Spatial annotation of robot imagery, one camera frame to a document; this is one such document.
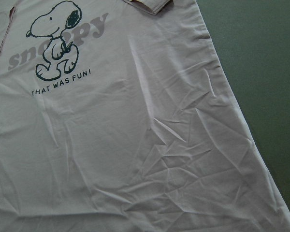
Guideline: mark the pink Snoopy t-shirt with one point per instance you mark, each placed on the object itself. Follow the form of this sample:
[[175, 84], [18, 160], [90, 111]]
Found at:
[[116, 116]]

